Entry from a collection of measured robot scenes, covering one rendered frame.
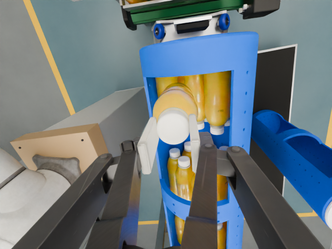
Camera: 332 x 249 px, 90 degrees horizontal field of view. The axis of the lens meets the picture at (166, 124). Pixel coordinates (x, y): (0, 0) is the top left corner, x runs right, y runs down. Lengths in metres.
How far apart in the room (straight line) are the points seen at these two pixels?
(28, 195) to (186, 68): 0.56
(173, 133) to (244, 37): 0.25
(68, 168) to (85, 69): 1.23
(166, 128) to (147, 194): 2.09
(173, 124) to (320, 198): 0.85
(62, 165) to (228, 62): 0.64
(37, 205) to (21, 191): 0.06
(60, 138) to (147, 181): 1.56
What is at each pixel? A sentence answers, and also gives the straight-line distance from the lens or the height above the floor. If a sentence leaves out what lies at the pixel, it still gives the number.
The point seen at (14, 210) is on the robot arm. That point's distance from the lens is 0.64.
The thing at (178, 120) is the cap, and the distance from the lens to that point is 0.19.
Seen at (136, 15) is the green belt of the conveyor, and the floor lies 0.90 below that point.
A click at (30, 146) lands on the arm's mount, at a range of 0.80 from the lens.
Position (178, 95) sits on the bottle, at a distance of 0.23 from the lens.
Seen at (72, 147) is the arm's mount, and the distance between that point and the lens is 0.69.
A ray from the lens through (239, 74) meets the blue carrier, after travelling 0.37.
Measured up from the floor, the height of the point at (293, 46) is 0.15.
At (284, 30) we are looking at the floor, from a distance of 1.76.
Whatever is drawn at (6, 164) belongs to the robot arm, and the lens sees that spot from 0.67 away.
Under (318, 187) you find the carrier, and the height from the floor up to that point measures 0.96.
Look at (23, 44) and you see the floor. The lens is 2.13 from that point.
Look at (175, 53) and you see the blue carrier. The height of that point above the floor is 1.23.
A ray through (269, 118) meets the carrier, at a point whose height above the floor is 0.16.
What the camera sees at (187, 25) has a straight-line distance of 0.52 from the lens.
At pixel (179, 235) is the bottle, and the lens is 0.88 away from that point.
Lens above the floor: 1.56
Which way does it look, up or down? 67 degrees down
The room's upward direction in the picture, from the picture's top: 167 degrees counter-clockwise
